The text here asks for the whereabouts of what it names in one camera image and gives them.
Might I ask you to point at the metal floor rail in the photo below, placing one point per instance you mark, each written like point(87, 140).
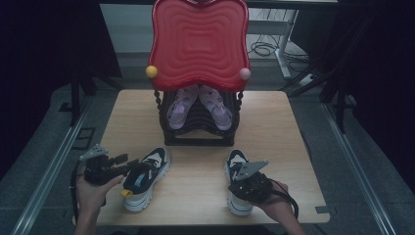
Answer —
point(359, 169)
point(49, 182)

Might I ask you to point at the person's right hand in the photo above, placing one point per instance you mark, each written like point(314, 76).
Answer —
point(275, 204)

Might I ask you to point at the red and black shoe rack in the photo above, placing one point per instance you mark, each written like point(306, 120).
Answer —
point(199, 49)

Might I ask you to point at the pink sandal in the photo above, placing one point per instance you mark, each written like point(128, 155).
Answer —
point(180, 111)
point(218, 111)

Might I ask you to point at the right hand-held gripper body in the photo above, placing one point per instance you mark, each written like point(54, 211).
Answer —
point(249, 187)

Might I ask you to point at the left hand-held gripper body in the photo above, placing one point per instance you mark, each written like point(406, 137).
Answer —
point(98, 171)

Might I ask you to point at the navy and white sneaker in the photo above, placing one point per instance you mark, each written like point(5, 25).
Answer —
point(240, 206)
point(153, 163)

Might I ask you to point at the black metal stand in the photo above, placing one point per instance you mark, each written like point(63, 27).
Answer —
point(75, 98)
point(341, 107)

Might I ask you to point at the person's left hand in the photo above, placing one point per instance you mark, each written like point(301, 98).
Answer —
point(91, 196)

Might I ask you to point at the white desk frame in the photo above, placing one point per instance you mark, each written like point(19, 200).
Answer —
point(284, 42)

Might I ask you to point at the white power strip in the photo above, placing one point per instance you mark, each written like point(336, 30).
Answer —
point(308, 79)

